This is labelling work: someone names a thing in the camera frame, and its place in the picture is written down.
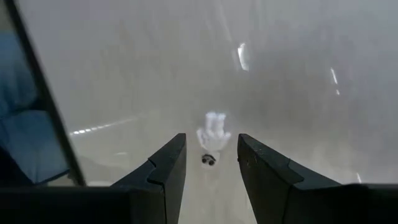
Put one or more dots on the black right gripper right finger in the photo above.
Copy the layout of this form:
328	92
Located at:
267	193

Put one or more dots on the white plastic skeleton figure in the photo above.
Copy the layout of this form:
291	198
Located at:
214	137

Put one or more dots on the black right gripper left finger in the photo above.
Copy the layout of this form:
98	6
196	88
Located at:
164	193

